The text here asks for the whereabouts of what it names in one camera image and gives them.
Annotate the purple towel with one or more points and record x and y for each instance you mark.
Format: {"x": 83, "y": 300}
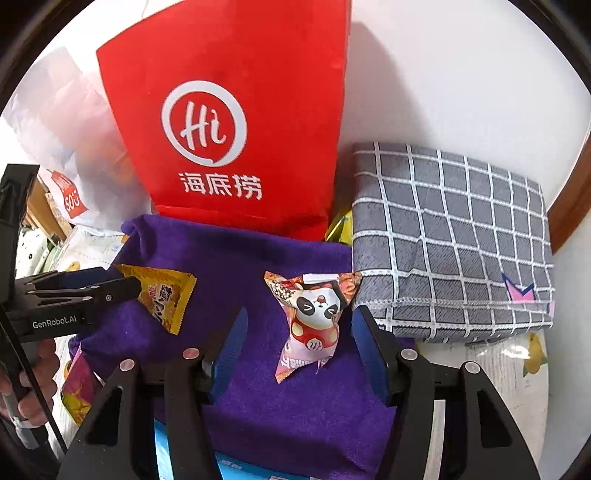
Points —
{"x": 258, "y": 258}

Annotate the brown wooden frame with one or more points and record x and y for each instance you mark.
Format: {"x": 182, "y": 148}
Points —
{"x": 570, "y": 212}

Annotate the white dotted object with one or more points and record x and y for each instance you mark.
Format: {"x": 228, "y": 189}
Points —
{"x": 34, "y": 249}

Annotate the red paper bag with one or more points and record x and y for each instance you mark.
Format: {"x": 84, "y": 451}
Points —
{"x": 277, "y": 69}

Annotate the yellow triangular snack packet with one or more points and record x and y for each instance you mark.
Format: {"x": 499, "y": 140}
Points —
{"x": 166, "y": 295}

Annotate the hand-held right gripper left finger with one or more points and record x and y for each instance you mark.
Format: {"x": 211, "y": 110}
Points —
{"x": 231, "y": 355}

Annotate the white shopping bag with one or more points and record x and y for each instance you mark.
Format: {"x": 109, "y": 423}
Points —
{"x": 92, "y": 152}

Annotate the pink panda snack packet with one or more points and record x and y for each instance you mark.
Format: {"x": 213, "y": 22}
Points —
{"x": 314, "y": 332}

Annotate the blue tissue pack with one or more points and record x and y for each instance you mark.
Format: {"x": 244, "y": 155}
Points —
{"x": 240, "y": 470}

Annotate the person's left hand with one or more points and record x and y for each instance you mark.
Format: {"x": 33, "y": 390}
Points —
{"x": 44, "y": 369}

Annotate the grey checked folded cloth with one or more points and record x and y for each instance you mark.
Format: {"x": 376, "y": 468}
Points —
{"x": 452, "y": 240}

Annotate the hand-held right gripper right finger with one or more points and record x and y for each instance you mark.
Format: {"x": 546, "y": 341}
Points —
{"x": 369, "y": 360}

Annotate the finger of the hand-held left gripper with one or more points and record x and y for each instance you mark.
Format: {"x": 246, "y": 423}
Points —
{"x": 87, "y": 275}
{"x": 111, "y": 291}

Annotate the yellow green snack packet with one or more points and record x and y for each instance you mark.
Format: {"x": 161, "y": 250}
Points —
{"x": 341, "y": 228}

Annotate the brown wooden board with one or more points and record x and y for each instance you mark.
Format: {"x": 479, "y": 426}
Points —
{"x": 44, "y": 207}

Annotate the fruit print tablecloth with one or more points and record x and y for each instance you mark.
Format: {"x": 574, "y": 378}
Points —
{"x": 498, "y": 378}

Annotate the large pink snack bag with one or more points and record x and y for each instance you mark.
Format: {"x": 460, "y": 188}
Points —
{"x": 78, "y": 387}

